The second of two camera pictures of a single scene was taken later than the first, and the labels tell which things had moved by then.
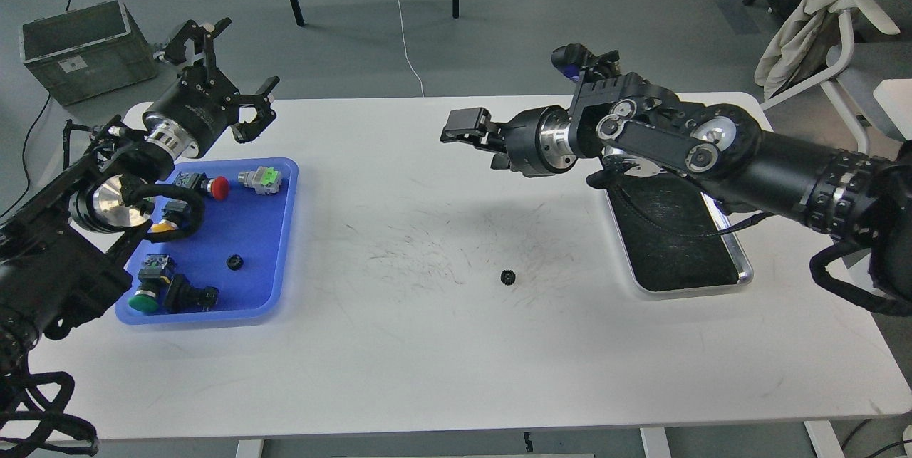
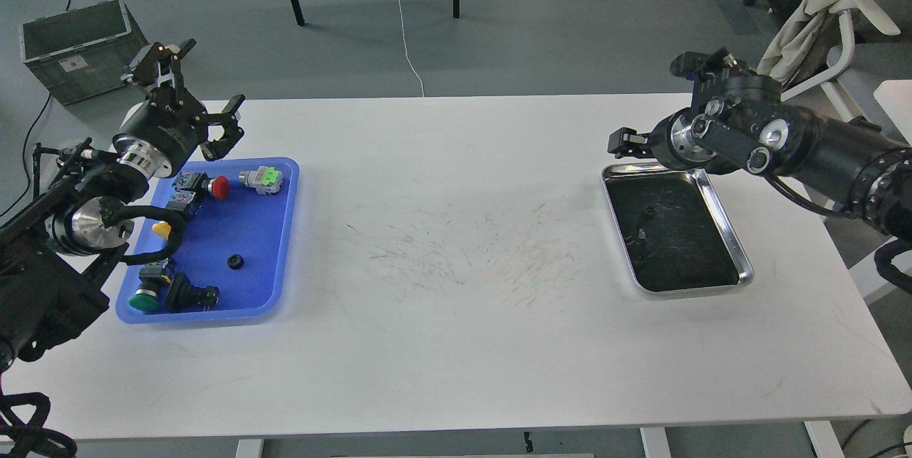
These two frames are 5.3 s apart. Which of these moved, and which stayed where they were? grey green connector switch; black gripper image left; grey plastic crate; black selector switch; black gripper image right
Moved: black gripper image right; black gripper image left
Stayed: black selector switch; grey plastic crate; grey green connector switch
